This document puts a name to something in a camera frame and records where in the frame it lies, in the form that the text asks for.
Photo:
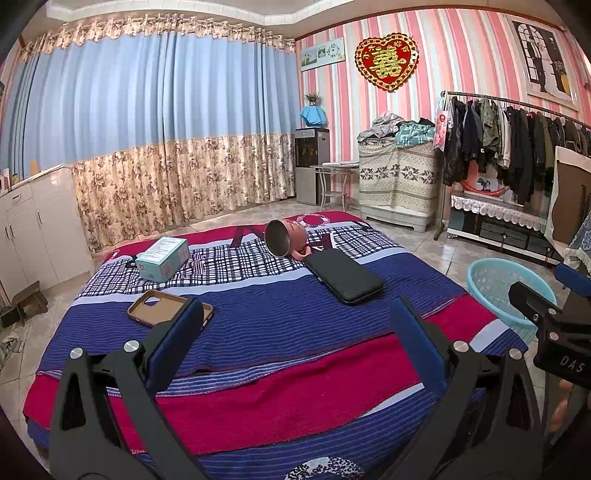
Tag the beige patterned cloth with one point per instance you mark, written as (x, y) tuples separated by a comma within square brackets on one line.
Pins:
[(399, 177)]

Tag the metal clothes rack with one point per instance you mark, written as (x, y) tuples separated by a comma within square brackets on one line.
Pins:
[(498, 100)]

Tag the pink hanging packet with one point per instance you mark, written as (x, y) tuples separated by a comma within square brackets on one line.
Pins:
[(441, 124)]

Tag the person's right hand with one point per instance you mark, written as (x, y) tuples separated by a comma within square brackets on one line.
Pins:
[(565, 401)]

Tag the pile of clothes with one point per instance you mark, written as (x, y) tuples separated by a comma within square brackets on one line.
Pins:
[(397, 131)]

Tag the low black media cabinet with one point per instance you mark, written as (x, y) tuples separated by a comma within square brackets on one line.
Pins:
[(503, 242)]

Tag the blue cloth cover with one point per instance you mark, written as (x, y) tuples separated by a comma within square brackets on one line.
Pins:
[(314, 116)]

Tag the framed couple wall poster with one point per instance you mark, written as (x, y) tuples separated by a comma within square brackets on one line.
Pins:
[(545, 60)]

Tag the black wallet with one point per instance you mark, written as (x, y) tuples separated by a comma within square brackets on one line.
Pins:
[(344, 277)]

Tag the long wall picture panel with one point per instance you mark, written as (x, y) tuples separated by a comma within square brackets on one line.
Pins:
[(323, 54)]

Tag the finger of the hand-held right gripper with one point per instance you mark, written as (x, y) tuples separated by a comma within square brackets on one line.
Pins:
[(575, 281), (531, 302)]

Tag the pink mug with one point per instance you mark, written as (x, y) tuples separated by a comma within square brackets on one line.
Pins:
[(288, 237)]

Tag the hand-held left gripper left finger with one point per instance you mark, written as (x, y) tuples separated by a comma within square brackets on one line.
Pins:
[(178, 341)]

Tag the small potted plant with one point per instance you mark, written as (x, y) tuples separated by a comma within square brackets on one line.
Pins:
[(314, 99)]

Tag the red and pink toy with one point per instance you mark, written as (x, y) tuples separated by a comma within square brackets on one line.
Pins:
[(485, 187)]

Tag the blue and red striped blanket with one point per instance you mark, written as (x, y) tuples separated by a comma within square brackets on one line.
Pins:
[(277, 332)]

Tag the red heart wall decoration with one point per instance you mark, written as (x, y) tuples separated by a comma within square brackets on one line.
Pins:
[(387, 62)]

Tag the brown phone case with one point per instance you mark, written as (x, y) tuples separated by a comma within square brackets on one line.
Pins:
[(152, 309)]

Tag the row of hanging clothes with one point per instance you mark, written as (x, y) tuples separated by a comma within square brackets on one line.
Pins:
[(517, 138)]

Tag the blue fringed cloth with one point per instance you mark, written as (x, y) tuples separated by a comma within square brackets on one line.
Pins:
[(581, 251)]

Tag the blue and floral curtain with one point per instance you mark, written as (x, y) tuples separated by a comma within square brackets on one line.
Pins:
[(138, 106)]

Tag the white lace cloth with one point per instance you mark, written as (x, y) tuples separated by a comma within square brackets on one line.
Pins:
[(501, 210)]

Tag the small round metal table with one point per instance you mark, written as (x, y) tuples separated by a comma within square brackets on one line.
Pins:
[(334, 168)]

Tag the white cabinet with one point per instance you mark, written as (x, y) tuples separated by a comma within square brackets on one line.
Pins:
[(46, 217)]

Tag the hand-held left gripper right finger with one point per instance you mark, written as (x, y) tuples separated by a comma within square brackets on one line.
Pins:
[(420, 344)]

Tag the grey water dispenser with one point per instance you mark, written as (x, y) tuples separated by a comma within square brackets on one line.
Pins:
[(311, 166)]

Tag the small wooden stool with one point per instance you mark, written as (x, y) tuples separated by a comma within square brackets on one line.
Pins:
[(25, 302)]

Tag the teal tissue box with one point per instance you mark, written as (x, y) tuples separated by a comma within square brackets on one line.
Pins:
[(161, 261)]

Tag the folded brown table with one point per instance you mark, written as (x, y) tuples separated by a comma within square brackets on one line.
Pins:
[(575, 203)]

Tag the small photo frame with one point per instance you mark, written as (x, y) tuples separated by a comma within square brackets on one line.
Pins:
[(4, 179)]

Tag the light blue plastic basket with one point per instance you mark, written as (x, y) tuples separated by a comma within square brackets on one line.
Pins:
[(489, 286)]

